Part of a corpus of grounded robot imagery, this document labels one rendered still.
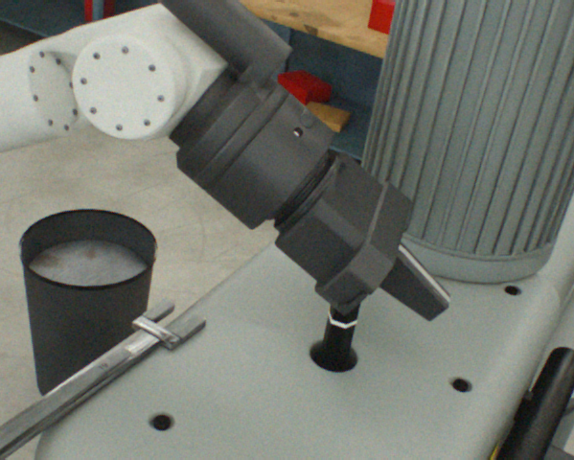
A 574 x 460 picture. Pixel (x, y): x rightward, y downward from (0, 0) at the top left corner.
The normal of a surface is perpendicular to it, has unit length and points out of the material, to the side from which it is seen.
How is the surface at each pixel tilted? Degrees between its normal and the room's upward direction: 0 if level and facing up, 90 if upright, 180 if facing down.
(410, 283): 90
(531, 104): 90
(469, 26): 90
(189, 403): 0
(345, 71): 90
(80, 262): 0
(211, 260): 0
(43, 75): 64
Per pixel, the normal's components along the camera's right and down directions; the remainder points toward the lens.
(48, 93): 0.94, -0.18
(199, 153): -0.31, 0.54
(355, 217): 0.60, -0.59
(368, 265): 0.25, -0.07
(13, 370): 0.14, -0.83
